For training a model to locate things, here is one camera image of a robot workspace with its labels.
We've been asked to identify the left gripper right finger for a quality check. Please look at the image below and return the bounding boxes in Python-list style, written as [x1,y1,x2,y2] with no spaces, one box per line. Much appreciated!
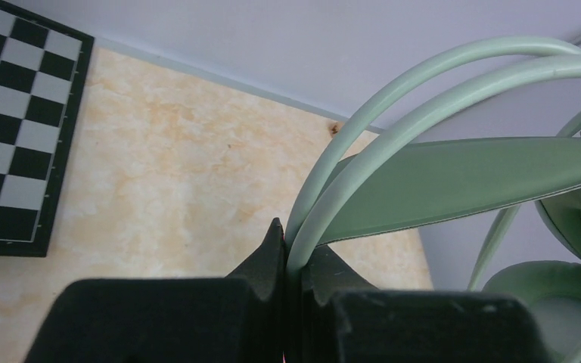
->
[300,247,551,362]

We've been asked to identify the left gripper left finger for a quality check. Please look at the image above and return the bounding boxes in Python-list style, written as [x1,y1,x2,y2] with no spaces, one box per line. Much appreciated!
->
[25,219,285,362]

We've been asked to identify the mint green headphones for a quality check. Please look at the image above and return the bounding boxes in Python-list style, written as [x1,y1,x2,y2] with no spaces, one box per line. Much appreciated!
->
[282,36,581,362]

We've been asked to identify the black white checkerboard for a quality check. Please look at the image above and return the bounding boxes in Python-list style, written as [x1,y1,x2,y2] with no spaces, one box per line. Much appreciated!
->
[0,1,95,257]

